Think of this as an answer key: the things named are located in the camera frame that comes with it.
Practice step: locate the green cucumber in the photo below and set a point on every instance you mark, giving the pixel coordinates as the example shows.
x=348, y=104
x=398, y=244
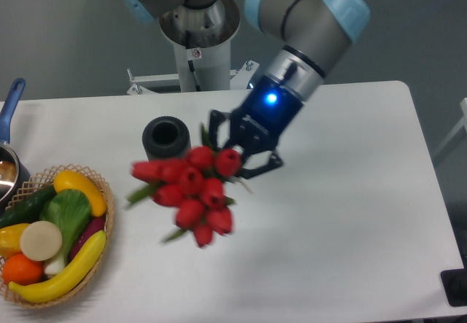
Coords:
x=29, y=208

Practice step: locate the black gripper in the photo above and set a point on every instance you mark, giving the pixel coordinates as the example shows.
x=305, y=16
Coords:
x=255, y=126

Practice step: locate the purple sweet potato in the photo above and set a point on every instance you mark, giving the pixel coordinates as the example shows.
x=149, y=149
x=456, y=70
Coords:
x=95, y=225

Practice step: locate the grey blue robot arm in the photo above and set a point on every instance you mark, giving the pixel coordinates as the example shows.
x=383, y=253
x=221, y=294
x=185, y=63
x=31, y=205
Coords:
x=315, y=34

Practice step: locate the beige round radish slice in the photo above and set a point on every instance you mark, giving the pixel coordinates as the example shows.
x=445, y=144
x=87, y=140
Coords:
x=40, y=241

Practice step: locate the yellow banana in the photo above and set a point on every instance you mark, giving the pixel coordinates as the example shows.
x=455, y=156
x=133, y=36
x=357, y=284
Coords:
x=69, y=277

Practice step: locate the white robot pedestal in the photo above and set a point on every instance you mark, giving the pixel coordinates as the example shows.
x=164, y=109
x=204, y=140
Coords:
x=201, y=41

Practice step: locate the woven wicker basket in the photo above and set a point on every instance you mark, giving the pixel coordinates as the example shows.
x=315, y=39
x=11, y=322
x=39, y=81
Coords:
x=42, y=180

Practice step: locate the white frame at right edge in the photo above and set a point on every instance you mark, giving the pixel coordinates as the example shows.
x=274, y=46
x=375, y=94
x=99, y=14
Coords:
x=455, y=136

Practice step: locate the yellow bell pepper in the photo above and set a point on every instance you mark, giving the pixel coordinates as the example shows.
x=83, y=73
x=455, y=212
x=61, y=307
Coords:
x=10, y=239

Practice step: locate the black device at table edge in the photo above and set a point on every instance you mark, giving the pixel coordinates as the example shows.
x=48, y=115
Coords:
x=454, y=283

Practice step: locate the green bok choy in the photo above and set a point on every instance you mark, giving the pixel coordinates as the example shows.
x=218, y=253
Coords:
x=69, y=210

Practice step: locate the red tulip bouquet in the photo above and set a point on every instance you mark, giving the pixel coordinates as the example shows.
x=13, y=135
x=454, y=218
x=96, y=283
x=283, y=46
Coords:
x=193, y=185

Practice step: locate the dark grey ribbed vase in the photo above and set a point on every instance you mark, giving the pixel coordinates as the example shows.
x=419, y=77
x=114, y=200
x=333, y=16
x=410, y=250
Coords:
x=166, y=137

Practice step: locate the orange fruit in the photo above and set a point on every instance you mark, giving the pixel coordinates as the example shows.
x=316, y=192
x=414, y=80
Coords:
x=22, y=270

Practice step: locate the blue handled saucepan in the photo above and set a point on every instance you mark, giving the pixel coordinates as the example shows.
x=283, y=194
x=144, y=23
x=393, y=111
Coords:
x=13, y=172

